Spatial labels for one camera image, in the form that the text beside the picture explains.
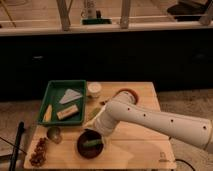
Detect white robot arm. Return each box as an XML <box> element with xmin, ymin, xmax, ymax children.
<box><xmin>86</xmin><ymin>90</ymin><xmax>213</xmax><ymax>154</ymax></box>

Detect dark purple bowl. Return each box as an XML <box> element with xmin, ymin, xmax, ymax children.
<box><xmin>77</xmin><ymin>130</ymin><xmax>104</xmax><ymax>159</ymax></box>

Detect white round cup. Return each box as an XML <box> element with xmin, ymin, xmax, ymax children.
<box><xmin>87</xmin><ymin>82</ymin><xmax>102</xmax><ymax>98</ymax></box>

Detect brown round plate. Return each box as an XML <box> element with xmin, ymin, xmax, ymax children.
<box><xmin>114</xmin><ymin>88</ymin><xmax>139</xmax><ymax>104</ymax></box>

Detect green leafy vegetable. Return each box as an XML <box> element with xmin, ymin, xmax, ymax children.
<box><xmin>88</xmin><ymin>107</ymin><xmax>101</xmax><ymax>121</ymax></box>

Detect grey triangular cloth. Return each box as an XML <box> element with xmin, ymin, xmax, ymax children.
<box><xmin>59</xmin><ymin>89</ymin><xmax>82</xmax><ymax>104</ymax></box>

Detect green plastic tray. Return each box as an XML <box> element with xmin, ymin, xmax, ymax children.
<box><xmin>38</xmin><ymin>80</ymin><xmax>86</xmax><ymax>126</ymax></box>

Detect tan wooden block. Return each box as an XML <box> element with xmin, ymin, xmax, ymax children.
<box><xmin>57</xmin><ymin>105</ymin><xmax>78</xmax><ymax>120</ymax></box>

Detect small metal cup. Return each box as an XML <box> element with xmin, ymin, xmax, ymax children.
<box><xmin>47</xmin><ymin>127</ymin><xmax>62</xmax><ymax>144</ymax></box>

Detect white bottle on green base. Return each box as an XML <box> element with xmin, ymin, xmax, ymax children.
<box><xmin>81</xmin><ymin>0</ymin><xmax>112</xmax><ymax>25</ymax></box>

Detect black rod tool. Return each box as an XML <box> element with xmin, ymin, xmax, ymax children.
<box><xmin>9</xmin><ymin>122</ymin><xmax>25</xmax><ymax>171</ymax></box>

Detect black cable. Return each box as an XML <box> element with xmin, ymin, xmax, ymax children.
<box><xmin>174</xmin><ymin>158</ymin><xmax>198</xmax><ymax>171</ymax></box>

